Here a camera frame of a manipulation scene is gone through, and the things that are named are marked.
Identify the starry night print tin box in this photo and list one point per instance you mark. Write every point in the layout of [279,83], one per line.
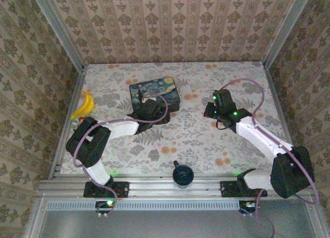
[162,88]

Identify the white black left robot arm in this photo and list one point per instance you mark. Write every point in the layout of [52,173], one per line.
[121,128]

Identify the floral fern print tablecloth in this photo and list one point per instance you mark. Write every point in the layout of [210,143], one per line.
[193,145]

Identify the yellow banana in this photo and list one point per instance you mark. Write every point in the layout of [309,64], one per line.
[87,105]

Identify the small black controller board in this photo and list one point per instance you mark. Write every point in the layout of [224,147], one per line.
[247,205]
[103,205]

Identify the grey metal sheet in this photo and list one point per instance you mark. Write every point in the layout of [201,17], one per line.
[167,225]

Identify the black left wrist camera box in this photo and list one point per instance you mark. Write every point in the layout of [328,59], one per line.
[150,105]

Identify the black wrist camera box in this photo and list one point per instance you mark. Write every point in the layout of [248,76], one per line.
[224,96]
[150,105]

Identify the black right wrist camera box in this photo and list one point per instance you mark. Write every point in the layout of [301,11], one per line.
[224,96]

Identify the aluminium table side rail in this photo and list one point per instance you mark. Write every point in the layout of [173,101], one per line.
[76,86]
[279,106]

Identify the aluminium front mounting rail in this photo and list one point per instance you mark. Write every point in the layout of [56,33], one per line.
[154,189]

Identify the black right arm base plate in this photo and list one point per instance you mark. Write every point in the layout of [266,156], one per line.
[227,190]

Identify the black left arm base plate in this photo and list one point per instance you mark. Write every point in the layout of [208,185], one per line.
[121,189]

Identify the aluminium corner frame post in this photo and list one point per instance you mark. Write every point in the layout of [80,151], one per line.
[59,29]
[285,29]

